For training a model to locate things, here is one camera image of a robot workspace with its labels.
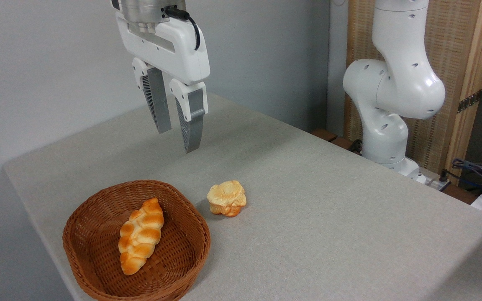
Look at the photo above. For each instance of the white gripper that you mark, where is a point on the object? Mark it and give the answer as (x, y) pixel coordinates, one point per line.
(174, 50)

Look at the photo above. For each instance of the wooden woven folding screen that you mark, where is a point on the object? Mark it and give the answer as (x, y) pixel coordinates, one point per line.
(454, 42)

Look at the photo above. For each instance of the braided bread loaf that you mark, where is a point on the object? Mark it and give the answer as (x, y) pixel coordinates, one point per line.
(140, 236)

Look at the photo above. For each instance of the brown wicker basket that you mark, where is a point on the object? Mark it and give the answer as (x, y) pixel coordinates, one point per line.
(170, 259)

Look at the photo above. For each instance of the flower-shaped bread bun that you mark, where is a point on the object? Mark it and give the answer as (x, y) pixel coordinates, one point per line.
(226, 196)

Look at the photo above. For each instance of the metal screen hinge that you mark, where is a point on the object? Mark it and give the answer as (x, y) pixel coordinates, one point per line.
(469, 101)

